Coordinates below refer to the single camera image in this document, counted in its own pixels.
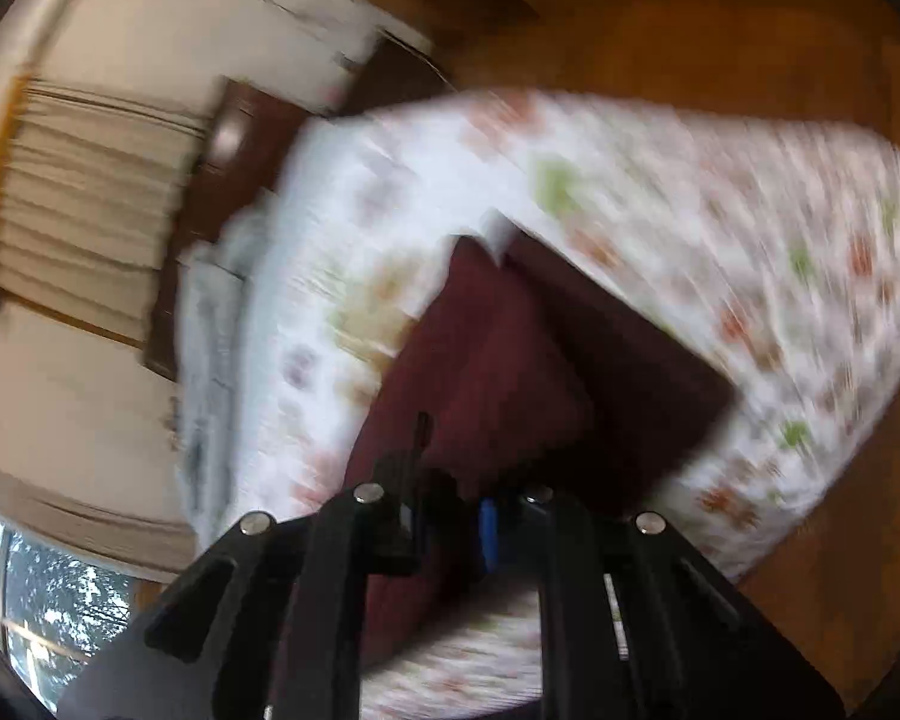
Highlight maroon pants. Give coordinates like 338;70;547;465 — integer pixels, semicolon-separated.
344;232;736;667

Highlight window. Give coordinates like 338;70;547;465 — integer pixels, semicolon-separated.
0;520;137;712

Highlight grey-blue comforter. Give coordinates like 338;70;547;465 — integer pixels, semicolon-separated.
175;205;268;550

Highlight floral quilted bedspread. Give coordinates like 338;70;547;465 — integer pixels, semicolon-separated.
224;85;900;720

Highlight beige curtain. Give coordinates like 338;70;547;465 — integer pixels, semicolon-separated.
0;78;206;346

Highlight dark wooden headboard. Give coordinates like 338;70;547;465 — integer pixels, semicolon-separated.
142;74;325;382

